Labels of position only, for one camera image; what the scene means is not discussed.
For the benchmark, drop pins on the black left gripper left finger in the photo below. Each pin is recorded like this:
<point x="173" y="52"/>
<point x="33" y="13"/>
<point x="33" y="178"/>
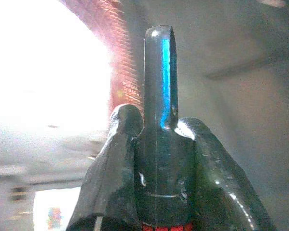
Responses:
<point x="106" y="180"/>

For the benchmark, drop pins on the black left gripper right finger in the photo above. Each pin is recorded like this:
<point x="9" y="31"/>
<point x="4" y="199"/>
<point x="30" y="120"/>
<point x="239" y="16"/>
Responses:
<point x="219" y="187"/>

